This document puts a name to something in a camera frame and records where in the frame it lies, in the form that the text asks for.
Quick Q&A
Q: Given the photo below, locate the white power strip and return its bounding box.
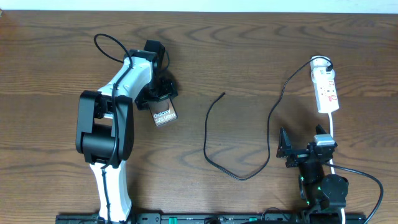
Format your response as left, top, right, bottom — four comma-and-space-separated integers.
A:
310, 55, 340, 114

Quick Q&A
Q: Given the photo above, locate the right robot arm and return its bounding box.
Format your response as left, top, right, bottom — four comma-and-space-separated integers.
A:
276, 125, 349, 223

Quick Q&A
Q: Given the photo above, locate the black USB charging cable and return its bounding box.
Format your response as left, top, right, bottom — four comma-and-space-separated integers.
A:
203, 58, 334, 182

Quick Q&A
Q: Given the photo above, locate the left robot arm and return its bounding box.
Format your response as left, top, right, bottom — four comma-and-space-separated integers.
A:
75, 40, 178, 223

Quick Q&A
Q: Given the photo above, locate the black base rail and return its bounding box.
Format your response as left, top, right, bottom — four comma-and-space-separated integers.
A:
55, 211, 366, 224

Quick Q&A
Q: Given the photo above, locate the white power strip cord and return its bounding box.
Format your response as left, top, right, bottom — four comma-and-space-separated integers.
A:
328, 112, 346, 224

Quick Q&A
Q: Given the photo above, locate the Galaxy S25 Ultra smartphone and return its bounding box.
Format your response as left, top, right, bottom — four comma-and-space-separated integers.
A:
149, 99, 178, 126

